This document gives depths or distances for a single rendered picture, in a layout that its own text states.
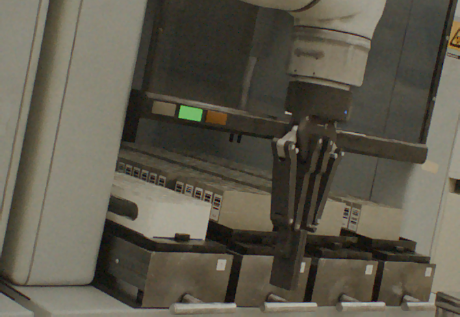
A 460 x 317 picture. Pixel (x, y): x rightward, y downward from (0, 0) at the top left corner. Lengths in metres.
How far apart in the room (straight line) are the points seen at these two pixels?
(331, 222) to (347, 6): 0.53
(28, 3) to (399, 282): 0.74
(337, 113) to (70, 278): 0.40
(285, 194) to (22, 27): 0.36
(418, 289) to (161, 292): 0.53
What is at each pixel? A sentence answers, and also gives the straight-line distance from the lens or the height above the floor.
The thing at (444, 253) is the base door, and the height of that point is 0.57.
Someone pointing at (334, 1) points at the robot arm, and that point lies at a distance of 0.95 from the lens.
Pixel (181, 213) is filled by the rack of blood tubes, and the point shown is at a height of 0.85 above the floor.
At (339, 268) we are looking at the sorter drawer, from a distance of 1.33.
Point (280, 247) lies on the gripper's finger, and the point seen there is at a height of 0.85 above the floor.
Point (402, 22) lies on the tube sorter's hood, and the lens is 1.46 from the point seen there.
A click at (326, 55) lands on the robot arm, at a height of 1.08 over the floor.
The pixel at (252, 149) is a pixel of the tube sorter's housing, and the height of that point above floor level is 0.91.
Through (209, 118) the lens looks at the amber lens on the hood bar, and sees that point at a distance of 1.17.
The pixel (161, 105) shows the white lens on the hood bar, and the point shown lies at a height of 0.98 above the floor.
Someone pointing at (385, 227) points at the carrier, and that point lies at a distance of 1.51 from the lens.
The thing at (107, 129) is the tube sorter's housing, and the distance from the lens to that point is 1.11.
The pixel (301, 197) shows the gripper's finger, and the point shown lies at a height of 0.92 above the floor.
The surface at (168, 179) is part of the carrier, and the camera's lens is 1.33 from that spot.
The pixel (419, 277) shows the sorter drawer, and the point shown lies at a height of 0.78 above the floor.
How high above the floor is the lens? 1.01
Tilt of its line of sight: 3 degrees down
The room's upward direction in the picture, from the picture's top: 11 degrees clockwise
